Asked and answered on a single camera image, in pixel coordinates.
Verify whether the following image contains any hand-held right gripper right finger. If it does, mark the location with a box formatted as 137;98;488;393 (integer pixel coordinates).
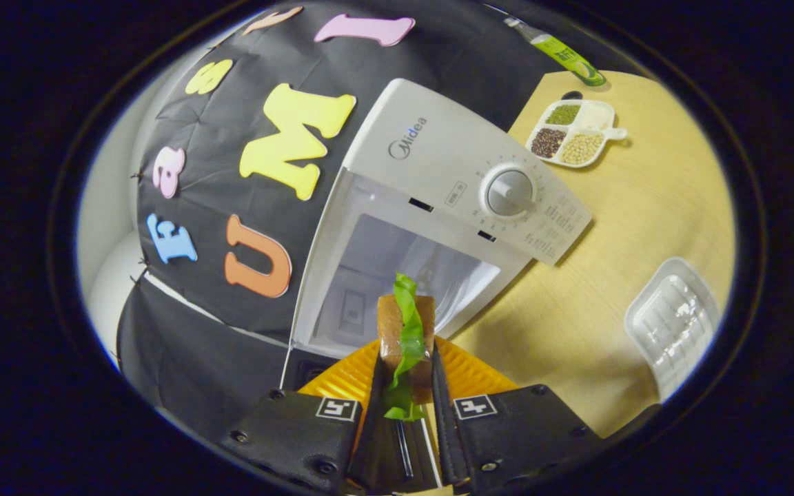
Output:
430;336;606;494

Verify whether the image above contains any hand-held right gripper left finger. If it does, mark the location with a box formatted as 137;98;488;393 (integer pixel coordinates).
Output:
220;339;439;495

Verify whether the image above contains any bread and lettuce sandwich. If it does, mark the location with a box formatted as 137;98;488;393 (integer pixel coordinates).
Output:
376;273;437;422

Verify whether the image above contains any white microwave oven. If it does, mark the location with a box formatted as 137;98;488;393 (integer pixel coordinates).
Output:
278;78;594;395

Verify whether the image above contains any white plastic tray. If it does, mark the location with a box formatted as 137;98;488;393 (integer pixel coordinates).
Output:
624;257;722;404

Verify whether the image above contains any black backdrop cloth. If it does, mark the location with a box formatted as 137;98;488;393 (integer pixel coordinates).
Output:
116;0;646;442

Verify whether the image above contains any divided white grain dish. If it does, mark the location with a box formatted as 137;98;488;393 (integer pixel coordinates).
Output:
526;99;629;169

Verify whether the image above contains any green label drink bottle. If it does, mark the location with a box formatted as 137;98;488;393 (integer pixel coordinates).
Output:
504;17;607;87

